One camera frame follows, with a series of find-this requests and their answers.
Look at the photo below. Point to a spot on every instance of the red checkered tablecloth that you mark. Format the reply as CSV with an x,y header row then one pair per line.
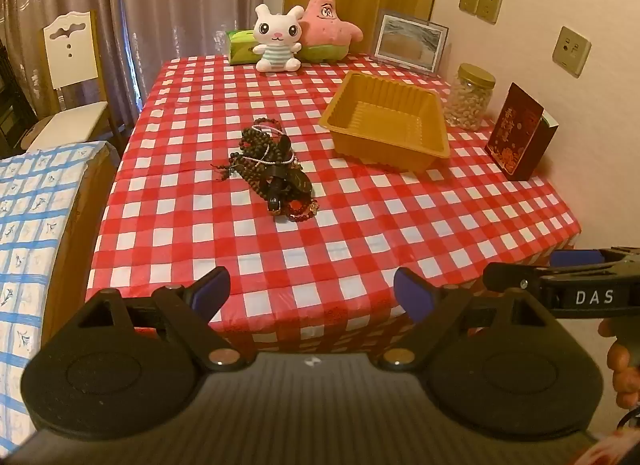
x,y
350,235

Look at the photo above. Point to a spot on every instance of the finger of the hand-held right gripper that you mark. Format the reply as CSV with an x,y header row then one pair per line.
x,y
575,258
510,276

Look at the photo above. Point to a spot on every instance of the black wristwatch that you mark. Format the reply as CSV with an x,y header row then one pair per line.
x,y
300,180

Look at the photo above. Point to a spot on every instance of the white bunny plush toy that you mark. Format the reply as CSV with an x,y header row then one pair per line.
x,y
277,42

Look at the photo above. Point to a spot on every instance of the large beige wall socket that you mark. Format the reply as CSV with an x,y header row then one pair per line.
x,y
571,51

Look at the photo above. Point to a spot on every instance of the cashew jar with gold lid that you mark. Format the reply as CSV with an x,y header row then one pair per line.
x,y
470,100

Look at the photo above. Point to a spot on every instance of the white wooden chair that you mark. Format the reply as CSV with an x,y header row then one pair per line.
x,y
70,60

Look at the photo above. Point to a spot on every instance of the pink starfish plush toy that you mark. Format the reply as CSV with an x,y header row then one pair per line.
x,y
325,20

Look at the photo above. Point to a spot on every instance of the green tissue box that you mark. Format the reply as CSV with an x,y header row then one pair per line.
x,y
239,47

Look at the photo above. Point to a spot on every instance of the wooden bed frame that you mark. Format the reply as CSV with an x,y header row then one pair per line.
x,y
75,245

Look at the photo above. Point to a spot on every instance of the dark red gift box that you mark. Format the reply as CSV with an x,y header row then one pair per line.
x,y
515,135

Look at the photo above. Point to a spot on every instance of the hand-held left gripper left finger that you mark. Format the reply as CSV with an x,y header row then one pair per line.
x,y
210,291

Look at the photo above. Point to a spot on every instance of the person's right hand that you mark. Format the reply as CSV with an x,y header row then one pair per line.
x,y
625,375

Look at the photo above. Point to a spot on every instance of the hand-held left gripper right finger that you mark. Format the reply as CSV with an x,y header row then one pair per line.
x,y
415,296

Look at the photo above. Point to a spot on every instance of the grey patterned curtain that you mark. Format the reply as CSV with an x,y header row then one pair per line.
x,y
150,5

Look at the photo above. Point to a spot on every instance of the gold plastic tray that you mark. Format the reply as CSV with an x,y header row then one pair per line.
x,y
390,151

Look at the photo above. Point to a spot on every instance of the dark furniture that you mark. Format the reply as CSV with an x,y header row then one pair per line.
x,y
12,105

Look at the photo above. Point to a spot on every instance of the clear picture frame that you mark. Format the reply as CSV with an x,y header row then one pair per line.
x,y
407,42

